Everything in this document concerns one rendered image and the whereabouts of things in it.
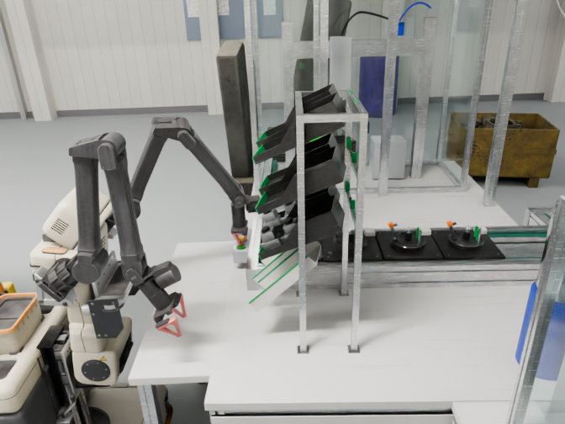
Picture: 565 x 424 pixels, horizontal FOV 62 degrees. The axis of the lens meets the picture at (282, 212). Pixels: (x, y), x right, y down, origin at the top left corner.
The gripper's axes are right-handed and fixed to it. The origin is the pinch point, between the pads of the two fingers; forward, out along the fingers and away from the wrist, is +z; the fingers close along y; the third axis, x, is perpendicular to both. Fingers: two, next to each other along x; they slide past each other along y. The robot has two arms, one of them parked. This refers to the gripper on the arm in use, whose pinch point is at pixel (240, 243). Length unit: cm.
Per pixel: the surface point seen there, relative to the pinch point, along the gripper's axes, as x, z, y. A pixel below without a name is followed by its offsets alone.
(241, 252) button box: -0.4, 2.3, -3.7
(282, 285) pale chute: -20, -13, -51
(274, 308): -15.1, 11.5, -30.8
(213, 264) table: 13.4, 11.5, 2.3
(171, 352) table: 19, 11, -54
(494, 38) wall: -386, -4, 726
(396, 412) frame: -53, 17, -75
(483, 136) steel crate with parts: -218, 48, 300
